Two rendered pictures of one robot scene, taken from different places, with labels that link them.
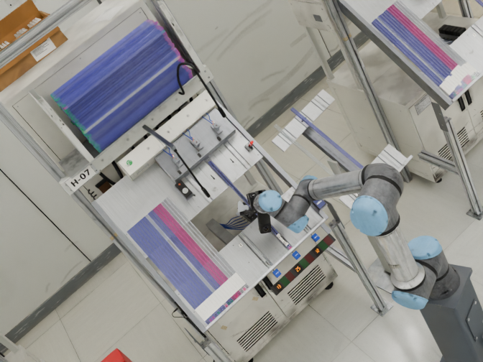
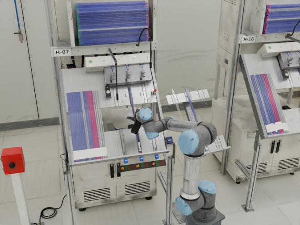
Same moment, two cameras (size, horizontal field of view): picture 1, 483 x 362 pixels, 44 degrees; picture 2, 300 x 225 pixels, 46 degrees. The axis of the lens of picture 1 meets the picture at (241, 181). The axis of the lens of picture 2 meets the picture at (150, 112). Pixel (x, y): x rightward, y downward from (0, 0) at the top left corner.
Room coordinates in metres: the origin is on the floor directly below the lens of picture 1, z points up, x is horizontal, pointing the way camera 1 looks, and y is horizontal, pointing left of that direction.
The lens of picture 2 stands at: (-0.24, -0.02, 2.09)
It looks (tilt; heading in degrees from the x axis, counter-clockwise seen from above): 27 degrees down; 358
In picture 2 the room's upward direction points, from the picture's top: straight up
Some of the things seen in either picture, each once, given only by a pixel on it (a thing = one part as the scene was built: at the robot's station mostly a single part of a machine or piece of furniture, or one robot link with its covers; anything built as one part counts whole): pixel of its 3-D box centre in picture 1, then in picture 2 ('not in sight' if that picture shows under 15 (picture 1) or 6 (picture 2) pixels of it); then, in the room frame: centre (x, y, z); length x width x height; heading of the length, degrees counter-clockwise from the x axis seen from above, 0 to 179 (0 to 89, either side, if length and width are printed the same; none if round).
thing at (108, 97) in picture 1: (123, 85); (112, 22); (2.30, 0.18, 1.52); 0.51 x 0.13 x 0.27; 103
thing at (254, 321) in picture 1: (237, 264); (109, 156); (2.41, 0.27, 0.31); 0.70 x 0.65 x 0.62; 103
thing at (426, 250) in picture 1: (425, 257); (205, 193); (1.41, -0.40, 0.72); 0.13 x 0.12 x 0.14; 126
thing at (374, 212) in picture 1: (395, 248); (191, 172); (1.33, -0.29, 0.92); 0.15 x 0.12 x 0.55; 126
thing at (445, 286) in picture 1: (435, 275); (204, 207); (1.41, -0.40, 0.60); 0.15 x 0.15 x 0.10
